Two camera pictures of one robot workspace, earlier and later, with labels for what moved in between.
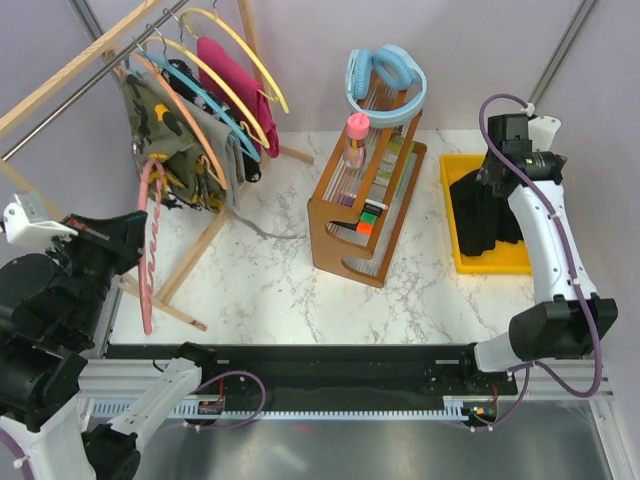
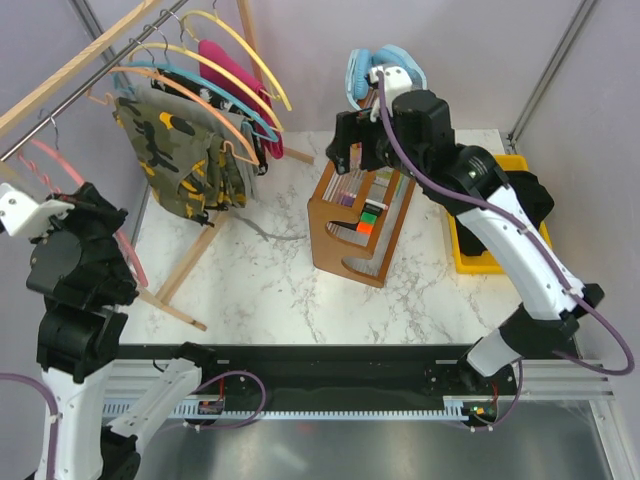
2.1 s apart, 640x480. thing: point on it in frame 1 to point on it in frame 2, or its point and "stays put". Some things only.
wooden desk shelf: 357,209 stays put
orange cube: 364,228 stays put
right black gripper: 481,176 to 351,128
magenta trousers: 245,86 stays put
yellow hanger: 247,127 to 214,67
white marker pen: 376,204 stays put
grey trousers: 223,140 to 169,95
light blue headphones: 396,69 stays put
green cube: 368,217 stays put
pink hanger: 150,193 to 121,239
